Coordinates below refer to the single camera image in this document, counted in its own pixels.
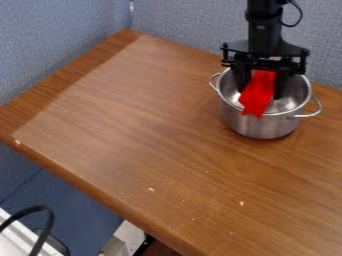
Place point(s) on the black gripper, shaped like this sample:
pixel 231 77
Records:
pixel 265 52

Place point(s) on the red rectangular block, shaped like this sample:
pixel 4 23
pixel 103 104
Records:
pixel 258 92

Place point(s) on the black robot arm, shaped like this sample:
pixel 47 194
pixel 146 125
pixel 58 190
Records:
pixel 270 10

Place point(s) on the stainless steel pot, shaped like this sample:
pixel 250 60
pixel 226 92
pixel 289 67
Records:
pixel 283 113

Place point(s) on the white equipment under table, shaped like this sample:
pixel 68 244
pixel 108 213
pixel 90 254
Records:
pixel 19 241

